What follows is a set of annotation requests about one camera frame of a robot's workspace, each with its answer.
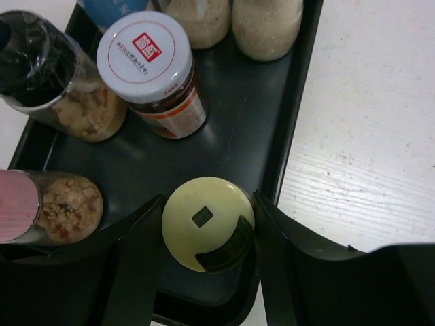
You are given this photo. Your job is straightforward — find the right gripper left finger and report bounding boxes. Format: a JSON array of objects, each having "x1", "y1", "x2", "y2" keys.
[{"x1": 1, "y1": 195, "x2": 166, "y2": 325}]

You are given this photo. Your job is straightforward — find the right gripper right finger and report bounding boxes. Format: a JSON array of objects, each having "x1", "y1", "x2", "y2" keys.
[{"x1": 254, "y1": 193, "x2": 434, "y2": 325}]

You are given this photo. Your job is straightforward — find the pink cap spice bottle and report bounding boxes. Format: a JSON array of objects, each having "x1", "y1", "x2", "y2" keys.
[{"x1": 1, "y1": 170, "x2": 103, "y2": 246}]

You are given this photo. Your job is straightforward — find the yellow cap spice bottle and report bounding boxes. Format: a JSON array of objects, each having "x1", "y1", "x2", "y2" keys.
[{"x1": 162, "y1": 177, "x2": 255, "y2": 273}]

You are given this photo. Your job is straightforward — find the black round cap spice bottle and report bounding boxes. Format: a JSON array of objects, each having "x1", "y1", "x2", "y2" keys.
[{"x1": 1, "y1": 10, "x2": 127, "y2": 143}]

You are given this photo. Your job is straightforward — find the red label clear lid jar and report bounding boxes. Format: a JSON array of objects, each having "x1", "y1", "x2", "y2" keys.
[{"x1": 96, "y1": 11, "x2": 208, "y2": 139}]

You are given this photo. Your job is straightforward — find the black flip cap spice bottle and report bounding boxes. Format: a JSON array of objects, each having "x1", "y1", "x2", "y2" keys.
[{"x1": 232, "y1": 0, "x2": 304, "y2": 62}]

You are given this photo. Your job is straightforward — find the silver lid blue label jar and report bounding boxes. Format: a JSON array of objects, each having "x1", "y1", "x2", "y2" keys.
[{"x1": 77, "y1": 0, "x2": 149, "y2": 28}]

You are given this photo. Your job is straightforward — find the black knob cap spice bottle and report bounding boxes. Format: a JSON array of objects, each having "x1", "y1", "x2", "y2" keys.
[{"x1": 159, "y1": 0, "x2": 231, "y2": 49}]

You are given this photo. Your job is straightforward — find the black rectangular plastic tray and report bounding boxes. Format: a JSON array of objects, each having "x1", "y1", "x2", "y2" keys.
[{"x1": 9, "y1": 1, "x2": 324, "y2": 325}]

